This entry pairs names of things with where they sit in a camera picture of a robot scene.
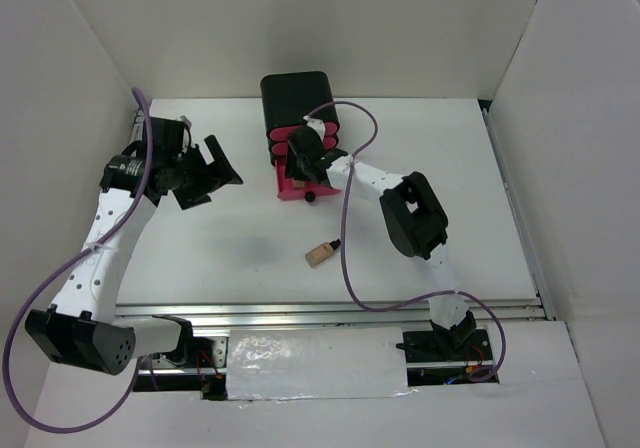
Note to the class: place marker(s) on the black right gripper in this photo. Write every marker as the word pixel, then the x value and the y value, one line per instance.
pixel 292 168

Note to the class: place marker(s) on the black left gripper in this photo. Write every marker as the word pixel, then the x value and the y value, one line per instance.
pixel 224 173

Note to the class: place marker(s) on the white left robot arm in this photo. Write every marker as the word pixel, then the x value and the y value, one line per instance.
pixel 80 327

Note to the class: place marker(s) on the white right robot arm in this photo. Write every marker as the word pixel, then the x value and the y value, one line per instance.
pixel 415 221

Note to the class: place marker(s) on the black drawer organizer box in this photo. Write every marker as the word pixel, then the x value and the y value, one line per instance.
pixel 287 97

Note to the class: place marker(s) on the white foil cover sheet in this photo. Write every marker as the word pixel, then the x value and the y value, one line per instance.
pixel 328 363

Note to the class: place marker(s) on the aluminium left side rail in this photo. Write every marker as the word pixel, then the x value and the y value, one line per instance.
pixel 138 126

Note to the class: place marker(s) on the aluminium rail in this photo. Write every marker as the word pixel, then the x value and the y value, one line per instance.
pixel 138 126
pixel 530 258
pixel 276 315

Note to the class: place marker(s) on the aluminium front rail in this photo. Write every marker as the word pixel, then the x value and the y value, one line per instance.
pixel 276 315

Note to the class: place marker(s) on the aluminium right side rail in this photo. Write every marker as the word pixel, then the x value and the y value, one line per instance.
pixel 530 258

